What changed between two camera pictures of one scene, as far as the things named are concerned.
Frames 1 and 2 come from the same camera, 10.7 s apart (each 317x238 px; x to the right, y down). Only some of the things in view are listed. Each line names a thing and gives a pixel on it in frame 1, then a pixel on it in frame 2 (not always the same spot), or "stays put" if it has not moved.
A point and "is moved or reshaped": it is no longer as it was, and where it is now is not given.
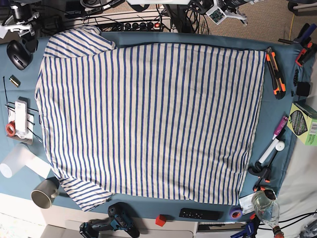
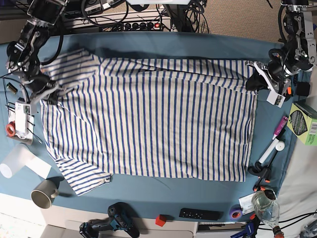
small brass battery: x=15 y=81 to x=12 y=88
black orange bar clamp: x=260 y=170 stays put
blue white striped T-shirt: x=168 y=122 is moved or reshaped
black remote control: x=200 y=213 stays put
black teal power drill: x=118 y=218 stays put
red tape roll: x=11 y=128 stays put
